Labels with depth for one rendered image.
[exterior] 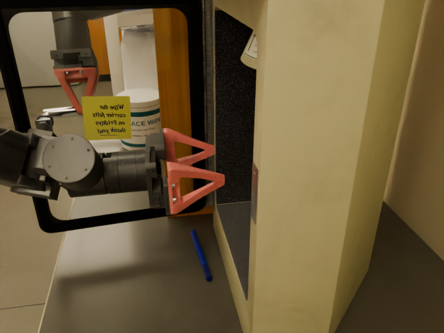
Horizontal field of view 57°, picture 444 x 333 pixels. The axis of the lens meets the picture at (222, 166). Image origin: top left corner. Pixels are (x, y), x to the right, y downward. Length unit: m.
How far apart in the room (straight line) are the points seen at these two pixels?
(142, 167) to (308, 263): 0.24
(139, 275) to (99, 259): 0.09
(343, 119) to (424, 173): 0.51
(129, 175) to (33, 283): 1.79
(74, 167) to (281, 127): 0.23
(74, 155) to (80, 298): 0.31
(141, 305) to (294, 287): 0.27
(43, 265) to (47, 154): 1.91
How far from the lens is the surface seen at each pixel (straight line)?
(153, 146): 0.56
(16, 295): 2.27
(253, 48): 0.51
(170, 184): 0.50
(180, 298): 0.70
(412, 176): 0.96
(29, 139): 0.56
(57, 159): 0.49
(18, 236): 2.66
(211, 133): 0.74
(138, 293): 0.72
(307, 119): 0.42
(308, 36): 0.40
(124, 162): 0.55
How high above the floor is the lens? 1.43
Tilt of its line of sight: 27 degrees down
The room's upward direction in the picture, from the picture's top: straight up
